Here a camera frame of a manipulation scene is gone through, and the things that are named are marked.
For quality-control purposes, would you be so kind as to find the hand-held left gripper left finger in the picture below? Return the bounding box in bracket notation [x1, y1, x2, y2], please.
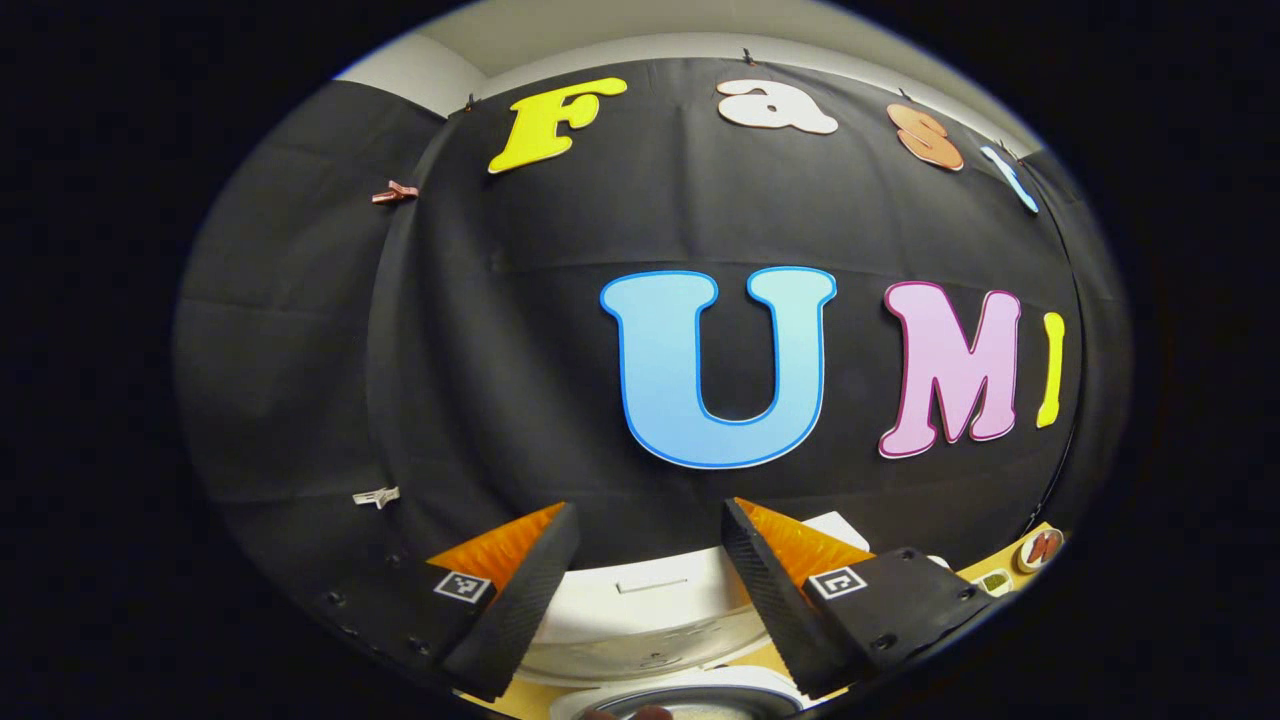
[320, 502, 582, 703]

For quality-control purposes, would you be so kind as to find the round white plate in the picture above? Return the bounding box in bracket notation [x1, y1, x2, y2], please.
[1015, 528, 1066, 574]

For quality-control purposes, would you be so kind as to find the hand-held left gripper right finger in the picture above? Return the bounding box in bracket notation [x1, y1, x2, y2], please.
[721, 497, 1001, 701]

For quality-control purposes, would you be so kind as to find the white rice cooker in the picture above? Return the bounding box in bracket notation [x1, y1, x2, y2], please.
[515, 511, 871, 720]

